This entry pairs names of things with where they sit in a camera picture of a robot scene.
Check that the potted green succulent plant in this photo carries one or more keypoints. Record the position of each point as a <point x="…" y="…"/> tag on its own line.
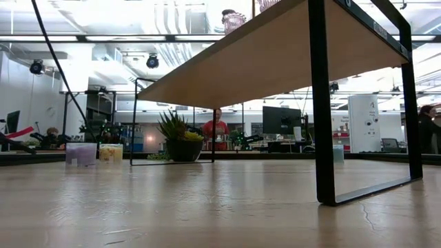
<point x="184" y="151"/>

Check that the background black robot arm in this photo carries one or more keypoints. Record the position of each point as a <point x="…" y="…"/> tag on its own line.
<point x="246" y="140"/>
<point x="51" y="141"/>

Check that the small dark monitor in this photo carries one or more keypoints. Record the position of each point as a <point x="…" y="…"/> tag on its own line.
<point x="12" y="122"/>

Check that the blue storage bin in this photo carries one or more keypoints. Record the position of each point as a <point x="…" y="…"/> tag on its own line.
<point x="139" y="147"/>

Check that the red bar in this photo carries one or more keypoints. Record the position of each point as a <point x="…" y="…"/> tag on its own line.
<point x="20" y="132"/>

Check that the person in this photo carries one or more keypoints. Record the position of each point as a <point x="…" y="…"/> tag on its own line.
<point x="222" y="130"/>
<point x="428" y="131"/>

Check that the wooden shelf riser black legs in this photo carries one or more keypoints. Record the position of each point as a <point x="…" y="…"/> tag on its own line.
<point x="275" y="62"/>

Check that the red storage rack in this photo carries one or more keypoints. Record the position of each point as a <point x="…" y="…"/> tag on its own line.
<point x="341" y="135"/>

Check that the white display pillar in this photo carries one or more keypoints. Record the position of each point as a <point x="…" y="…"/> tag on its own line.
<point x="364" y="120"/>

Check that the black overhead beam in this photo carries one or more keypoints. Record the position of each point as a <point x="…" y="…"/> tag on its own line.
<point x="169" y="38"/>

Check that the pink glass vase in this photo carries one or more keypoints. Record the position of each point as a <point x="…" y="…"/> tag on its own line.
<point x="234" y="22"/>

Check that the black ceiling spotlight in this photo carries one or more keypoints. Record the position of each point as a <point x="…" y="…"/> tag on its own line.
<point x="37" y="67"/>
<point x="152" y="62"/>

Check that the black computer monitor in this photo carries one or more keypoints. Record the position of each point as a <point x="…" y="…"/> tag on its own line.
<point x="280" y="120"/>

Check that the dark shelving unit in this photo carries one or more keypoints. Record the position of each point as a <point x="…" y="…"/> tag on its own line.
<point x="100" y="117"/>

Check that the white cylinder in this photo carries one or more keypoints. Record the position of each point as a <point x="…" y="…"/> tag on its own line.
<point x="298" y="133"/>

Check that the yellow candle jar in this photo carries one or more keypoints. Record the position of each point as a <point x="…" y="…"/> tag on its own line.
<point x="111" y="154"/>

